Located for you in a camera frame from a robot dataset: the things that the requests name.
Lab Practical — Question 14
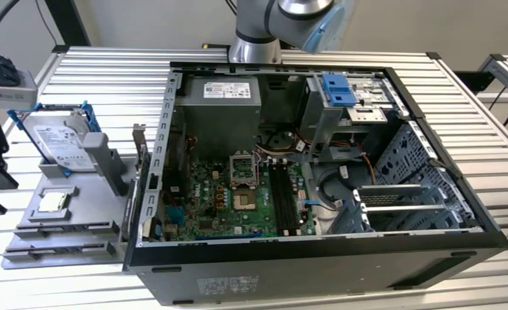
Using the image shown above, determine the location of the metal socket cover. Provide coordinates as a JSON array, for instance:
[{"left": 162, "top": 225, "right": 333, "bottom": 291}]
[{"left": 228, "top": 150, "right": 258, "bottom": 191}]

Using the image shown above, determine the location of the black round case fan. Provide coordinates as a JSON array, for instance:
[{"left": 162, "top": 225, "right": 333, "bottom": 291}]
[{"left": 256, "top": 127, "right": 308, "bottom": 154}]

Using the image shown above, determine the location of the grey metal disk bay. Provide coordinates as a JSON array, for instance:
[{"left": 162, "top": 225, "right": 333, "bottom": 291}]
[{"left": 328, "top": 183, "right": 482, "bottom": 235}]

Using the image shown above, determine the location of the thin wire locking lever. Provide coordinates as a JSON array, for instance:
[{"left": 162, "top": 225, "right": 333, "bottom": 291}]
[{"left": 253, "top": 151, "right": 262, "bottom": 188}]

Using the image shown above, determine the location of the graphics card with silver bracket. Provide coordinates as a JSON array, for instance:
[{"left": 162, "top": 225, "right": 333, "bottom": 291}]
[{"left": 121, "top": 122, "right": 152, "bottom": 243}]

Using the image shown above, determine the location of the black RAM slot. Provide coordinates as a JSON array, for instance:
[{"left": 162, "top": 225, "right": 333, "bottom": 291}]
[
  {"left": 273, "top": 158, "right": 295, "bottom": 236},
  {"left": 283, "top": 158, "right": 304, "bottom": 236},
  {"left": 268, "top": 158, "right": 289, "bottom": 236},
  {"left": 277, "top": 158, "right": 300, "bottom": 236}
]

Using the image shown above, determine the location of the blue plastic drive latch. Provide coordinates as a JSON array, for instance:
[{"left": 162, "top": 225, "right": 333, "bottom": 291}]
[{"left": 320, "top": 73, "right": 349, "bottom": 107}]

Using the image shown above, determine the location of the grey plastic parts rack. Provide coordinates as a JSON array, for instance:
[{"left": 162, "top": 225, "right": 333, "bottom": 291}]
[{"left": 0, "top": 132, "right": 150, "bottom": 271}]

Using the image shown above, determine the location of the silver CPU chip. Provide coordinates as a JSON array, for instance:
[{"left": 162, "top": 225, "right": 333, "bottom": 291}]
[{"left": 37, "top": 192, "right": 69, "bottom": 212}]

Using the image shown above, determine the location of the thick black camera cable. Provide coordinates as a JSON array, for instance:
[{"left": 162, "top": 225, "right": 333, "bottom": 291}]
[{"left": 0, "top": 0, "right": 22, "bottom": 50}]

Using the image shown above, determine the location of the hard disk in blue carrier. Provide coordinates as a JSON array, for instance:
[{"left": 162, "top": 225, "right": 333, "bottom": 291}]
[{"left": 4, "top": 99, "right": 102, "bottom": 178}]

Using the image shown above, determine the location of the black looped data wire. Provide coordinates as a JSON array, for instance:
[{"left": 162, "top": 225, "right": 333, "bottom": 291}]
[{"left": 316, "top": 166, "right": 353, "bottom": 212}]

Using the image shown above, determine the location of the white wire bundle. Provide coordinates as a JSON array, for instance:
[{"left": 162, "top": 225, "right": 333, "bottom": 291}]
[{"left": 254, "top": 143, "right": 305, "bottom": 159}]

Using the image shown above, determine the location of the black open PC case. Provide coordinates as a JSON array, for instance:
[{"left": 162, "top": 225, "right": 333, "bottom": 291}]
[{"left": 121, "top": 61, "right": 508, "bottom": 307}]

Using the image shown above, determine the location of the green motherboard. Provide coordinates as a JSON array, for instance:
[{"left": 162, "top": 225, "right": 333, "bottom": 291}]
[{"left": 161, "top": 154, "right": 319, "bottom": 242}]

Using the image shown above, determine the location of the silver box wrist camera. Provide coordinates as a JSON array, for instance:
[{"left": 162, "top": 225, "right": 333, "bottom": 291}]
[{"left": 0, "top": 76, "right": 39, "bottom": 110}]

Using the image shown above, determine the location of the CPU socket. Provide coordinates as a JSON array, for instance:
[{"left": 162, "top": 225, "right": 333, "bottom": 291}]
[{"left": 230, "top": 189, "right": 260, "bottom": 211}]

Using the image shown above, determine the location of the black upright post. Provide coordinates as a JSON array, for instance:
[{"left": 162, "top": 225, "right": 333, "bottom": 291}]
[{"left": 43, "top": 0, "right": 90, "bottom": 52}]

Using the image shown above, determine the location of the grey power supply unit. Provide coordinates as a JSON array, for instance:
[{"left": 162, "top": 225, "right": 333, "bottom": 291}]
[{"left": 176, "top": 76, "right": 262, "bottom": 156}]

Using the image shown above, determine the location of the orange wire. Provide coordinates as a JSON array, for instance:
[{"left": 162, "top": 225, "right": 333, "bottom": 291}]
[{"left": 355, "top": 151, "right": 377, "bottom": 187}]

